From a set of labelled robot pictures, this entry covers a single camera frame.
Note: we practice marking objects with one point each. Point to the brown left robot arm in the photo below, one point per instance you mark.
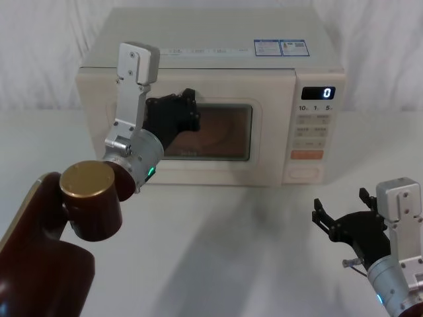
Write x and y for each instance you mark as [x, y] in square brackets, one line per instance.
[89, 211]

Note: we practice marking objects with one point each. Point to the oven control panel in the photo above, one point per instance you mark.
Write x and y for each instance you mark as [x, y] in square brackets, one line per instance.
[312, 132]

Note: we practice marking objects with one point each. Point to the white curtain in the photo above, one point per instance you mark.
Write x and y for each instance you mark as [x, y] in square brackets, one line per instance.
[43, 49]

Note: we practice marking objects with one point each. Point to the cream microwave oven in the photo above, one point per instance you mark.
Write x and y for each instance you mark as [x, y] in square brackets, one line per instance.
[205, 33]

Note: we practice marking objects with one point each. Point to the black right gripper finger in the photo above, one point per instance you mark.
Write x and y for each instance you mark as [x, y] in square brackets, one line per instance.
[368, 199]
[324, 219]

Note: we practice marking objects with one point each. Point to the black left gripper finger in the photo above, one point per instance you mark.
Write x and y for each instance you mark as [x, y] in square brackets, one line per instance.
[188, 95]
[195, 117]

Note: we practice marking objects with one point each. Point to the long white strip label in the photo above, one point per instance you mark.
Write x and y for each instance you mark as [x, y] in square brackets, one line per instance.
[205, 51]

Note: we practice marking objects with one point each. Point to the white table cloth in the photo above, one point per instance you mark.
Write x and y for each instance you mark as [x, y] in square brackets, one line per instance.
[215, 251]

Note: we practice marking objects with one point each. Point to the blue framed text sticker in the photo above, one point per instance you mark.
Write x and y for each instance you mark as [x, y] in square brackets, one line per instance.
[267, 47]

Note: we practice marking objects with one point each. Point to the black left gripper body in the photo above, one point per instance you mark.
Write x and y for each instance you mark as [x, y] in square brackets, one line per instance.
[165, 115]

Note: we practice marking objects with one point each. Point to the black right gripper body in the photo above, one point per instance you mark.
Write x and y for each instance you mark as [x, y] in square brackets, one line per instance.
[361, 236]

